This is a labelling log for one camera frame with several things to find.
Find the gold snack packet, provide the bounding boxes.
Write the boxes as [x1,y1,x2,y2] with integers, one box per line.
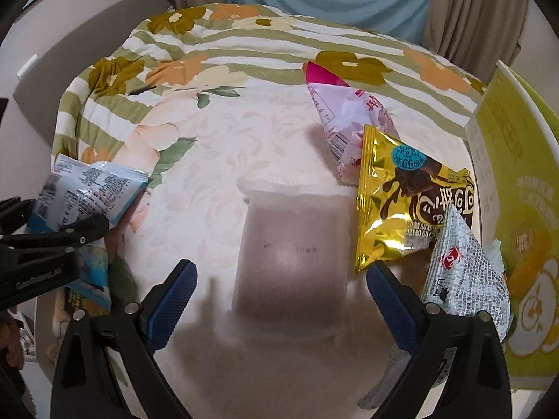
[355,124,477,275]

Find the grey headboard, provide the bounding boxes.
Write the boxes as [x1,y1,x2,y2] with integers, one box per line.
[12,0,173,145]

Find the floral striped blanket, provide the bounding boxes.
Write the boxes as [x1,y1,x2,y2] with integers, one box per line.
[51,3,487,184]

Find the floral print table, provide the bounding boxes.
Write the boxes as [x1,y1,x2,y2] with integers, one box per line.
[35,83,542,419]

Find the translucent plastic packet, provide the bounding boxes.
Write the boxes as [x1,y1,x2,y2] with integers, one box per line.
[236,178,352,341]

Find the white grey printed snack packet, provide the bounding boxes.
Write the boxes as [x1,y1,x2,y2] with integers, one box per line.
[421,204,511,345]

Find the white wall switch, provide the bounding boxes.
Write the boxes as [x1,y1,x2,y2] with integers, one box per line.
[17,54,39,78]

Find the grey blue snack packet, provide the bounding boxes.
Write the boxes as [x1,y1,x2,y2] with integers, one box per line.
[26,154,149,234]

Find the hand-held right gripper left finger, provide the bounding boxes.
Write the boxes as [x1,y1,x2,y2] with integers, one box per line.
[52,259,199,419]

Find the green cardboard box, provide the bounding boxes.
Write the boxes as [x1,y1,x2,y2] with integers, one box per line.
[465,59,559,396]

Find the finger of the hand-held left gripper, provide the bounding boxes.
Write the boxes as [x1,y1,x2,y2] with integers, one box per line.
[0,214,111,255]
[0,197,38,236]

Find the pink white snack packet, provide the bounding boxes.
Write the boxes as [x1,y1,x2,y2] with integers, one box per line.
[303,61,400,188]

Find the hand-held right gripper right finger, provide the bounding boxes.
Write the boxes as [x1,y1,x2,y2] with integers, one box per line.
[366,262,511,419]

